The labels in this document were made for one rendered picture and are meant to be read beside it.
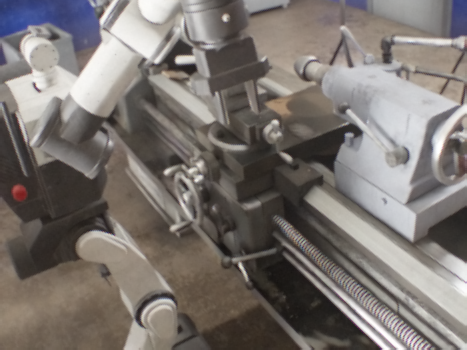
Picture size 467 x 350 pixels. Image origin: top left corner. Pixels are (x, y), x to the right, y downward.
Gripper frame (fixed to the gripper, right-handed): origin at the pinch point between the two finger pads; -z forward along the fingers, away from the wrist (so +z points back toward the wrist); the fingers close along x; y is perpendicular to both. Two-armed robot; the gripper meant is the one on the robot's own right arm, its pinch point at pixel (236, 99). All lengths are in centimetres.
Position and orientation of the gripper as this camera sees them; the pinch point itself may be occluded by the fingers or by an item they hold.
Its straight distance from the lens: 83.4
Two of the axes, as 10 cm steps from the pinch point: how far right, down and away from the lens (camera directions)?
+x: -9.0, 3.6, -2.4
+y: 3.7, 3.4, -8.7
